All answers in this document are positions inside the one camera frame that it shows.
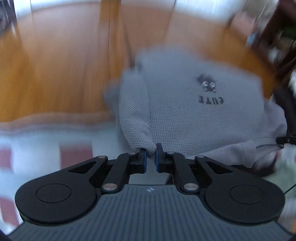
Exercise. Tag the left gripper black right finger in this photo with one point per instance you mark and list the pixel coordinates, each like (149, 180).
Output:
(228, 192)

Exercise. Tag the dark wooden shelf unit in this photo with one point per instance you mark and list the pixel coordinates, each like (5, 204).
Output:
(274, 44)

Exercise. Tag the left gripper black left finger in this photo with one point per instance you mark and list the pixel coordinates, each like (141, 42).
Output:
(68, 194)

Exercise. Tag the white and red patterned mat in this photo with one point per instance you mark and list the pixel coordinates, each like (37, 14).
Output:
(34, 151)

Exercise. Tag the grey waffle-knit shirt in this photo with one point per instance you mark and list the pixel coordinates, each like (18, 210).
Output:
(194, 106)

